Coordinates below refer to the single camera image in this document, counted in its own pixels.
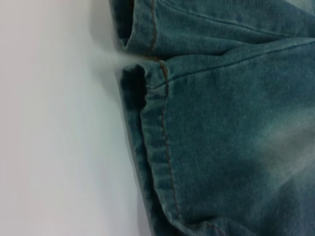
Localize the blue denim shorts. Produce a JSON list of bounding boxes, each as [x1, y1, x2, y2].
[[108, 0, 315, 236]]

